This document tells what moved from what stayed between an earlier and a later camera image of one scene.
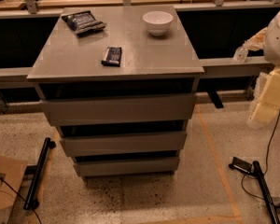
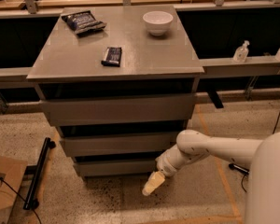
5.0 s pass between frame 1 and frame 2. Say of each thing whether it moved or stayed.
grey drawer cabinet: stayed
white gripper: moved
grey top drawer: stayed
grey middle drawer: stayed
